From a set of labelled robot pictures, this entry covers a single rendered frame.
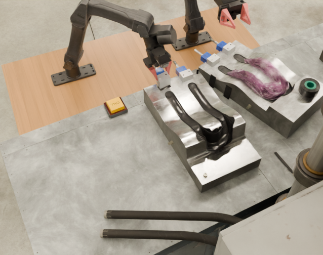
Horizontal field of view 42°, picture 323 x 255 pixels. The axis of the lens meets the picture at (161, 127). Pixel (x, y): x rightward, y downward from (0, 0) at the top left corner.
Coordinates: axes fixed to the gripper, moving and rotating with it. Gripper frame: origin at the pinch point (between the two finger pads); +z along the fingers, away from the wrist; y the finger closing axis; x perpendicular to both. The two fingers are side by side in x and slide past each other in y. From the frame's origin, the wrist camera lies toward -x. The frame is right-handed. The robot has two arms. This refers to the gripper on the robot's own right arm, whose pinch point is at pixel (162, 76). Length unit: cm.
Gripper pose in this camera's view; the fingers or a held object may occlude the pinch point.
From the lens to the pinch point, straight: 174.6
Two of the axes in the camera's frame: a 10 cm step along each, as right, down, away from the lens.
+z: 2.6, 7.7, 5.9
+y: 8.9, -4.3, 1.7
